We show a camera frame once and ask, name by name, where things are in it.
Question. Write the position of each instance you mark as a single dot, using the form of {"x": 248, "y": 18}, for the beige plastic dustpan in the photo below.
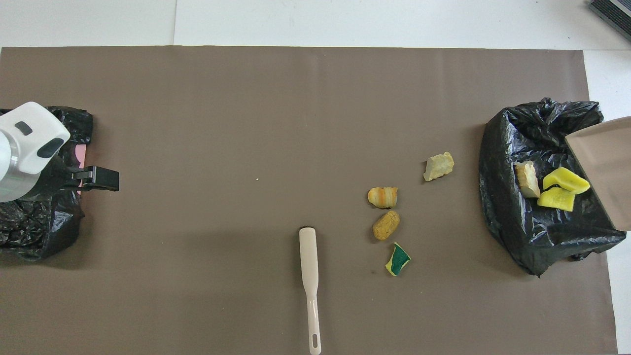
{"x": 606, "y": 167}

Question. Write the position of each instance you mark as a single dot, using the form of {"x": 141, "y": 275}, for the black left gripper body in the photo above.
{"x": 79, "y": 178}

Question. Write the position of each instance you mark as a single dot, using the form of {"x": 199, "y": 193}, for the orange striped sponge scrap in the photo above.
{"x": 383, "y": 197}

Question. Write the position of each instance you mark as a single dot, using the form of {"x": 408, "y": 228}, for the black bag lined pink bin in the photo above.
{"x": 29, "y": 231}

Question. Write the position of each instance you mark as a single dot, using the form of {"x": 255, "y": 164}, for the pale yellow scrap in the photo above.
{"x": 438, "y": 166}

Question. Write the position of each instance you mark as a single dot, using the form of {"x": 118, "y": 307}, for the beige hand brush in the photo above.
{"x": 309, "y": 256}

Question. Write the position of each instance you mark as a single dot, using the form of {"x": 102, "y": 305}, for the dark grey ribbed device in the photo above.
{"x": 613, "y": 15}

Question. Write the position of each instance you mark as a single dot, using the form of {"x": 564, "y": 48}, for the brown table mat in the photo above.
{"x": 197, "y": 98}

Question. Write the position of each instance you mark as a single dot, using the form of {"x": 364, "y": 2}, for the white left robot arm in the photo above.
{"x": 24, "y": 148}

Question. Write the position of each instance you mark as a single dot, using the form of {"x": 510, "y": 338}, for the brown oval bread roll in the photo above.
{"x": 386, "y": 225}

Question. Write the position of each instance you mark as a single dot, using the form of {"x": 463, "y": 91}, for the green and yellow sponge piece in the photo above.
{"x": 397, "y": 259}

